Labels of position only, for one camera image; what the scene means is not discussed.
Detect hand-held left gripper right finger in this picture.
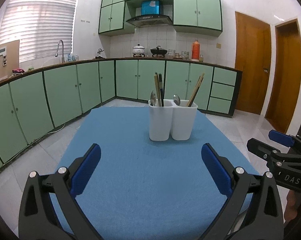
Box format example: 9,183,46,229
201,143,284,240

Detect white window blind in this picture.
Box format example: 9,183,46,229
0,0,80,63

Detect black wok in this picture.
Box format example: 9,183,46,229
150,46,168,57

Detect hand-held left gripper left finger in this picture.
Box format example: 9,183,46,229
18,143,102,240

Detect orange thermos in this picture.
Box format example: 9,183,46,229
192,39,201,61

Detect person's right hand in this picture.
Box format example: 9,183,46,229
284,189,301,221

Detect blue box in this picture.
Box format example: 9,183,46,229
141,0,163,16

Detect black range hood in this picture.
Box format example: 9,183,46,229
126,15,173,28

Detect white cooking pot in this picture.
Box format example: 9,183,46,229
132,44,146,55

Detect white floor cable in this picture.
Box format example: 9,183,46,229
28,122,66,145

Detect white two-compartment utensil holder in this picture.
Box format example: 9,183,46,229
148,99,198,142

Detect green wall cabinets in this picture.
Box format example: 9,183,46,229
98,0,223,38

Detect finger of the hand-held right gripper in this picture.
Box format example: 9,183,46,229
268,130,301,153
246,138,301,167

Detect green drawer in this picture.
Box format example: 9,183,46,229
207,97,233,114
210,82,235,102
212,67,237,86

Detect blue tablecloth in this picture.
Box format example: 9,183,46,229
49,106,262,240

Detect metal kitchen faucet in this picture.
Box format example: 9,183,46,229
56,40,65,63

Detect green base cabinets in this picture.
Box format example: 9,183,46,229
0,58,242,178

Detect bamboo chopstick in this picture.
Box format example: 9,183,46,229
186,73,205,107
154,72,161,107

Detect cardboard board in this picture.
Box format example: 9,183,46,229
0,39,20,87

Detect wooden door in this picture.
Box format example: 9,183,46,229
265,17,301,134
234,11,272,115

